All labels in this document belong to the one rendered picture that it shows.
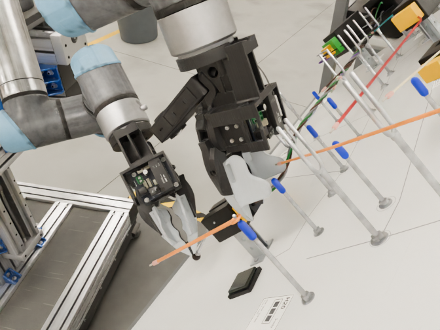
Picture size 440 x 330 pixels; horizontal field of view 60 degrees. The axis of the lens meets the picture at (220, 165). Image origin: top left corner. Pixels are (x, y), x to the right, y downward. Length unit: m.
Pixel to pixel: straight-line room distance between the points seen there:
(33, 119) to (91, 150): 1.93
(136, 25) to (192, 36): 3.65
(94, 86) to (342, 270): 0.44
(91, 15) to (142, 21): 3.59
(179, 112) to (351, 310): 0.27
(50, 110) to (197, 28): 0.39
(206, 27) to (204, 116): 0.10
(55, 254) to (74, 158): 0.95
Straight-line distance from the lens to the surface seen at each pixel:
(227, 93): 0.42
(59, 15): 0.46
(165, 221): 0.60
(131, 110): 0.60
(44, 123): 0.71
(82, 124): 0.71
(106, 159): 2.53
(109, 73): 0.63
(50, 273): 1.74
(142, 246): 1.98
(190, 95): 0.43
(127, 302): 1.81
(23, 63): 0.75
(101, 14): 0.45
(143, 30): 4.07
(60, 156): 2.66
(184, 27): 0.39
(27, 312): 1.67
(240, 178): 0.44
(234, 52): 0.40
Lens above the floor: 1.53
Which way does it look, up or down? 40 degrees down
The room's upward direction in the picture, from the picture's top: straight up
